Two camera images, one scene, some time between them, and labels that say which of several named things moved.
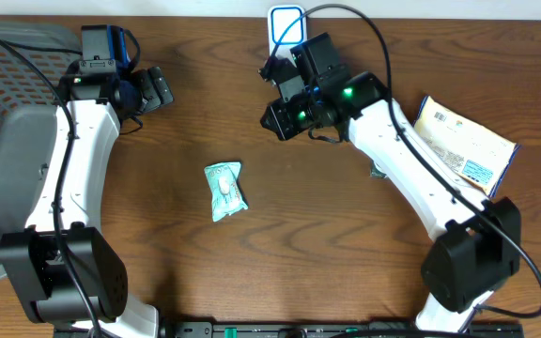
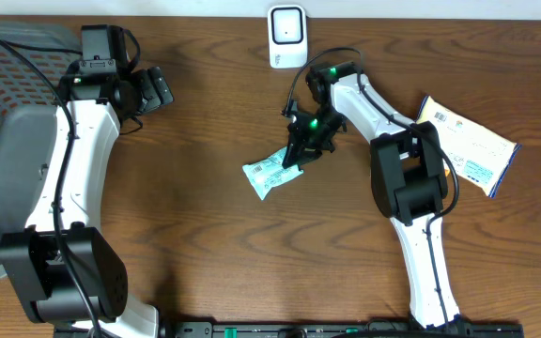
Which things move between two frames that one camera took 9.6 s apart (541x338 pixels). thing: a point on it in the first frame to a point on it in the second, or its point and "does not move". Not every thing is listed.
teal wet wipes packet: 227,197 to 269,172
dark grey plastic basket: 16,69 does not move
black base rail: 301,330 does not move
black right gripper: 272,121 to 305,149
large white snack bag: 475,153 does not move
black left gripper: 156,87 does not move
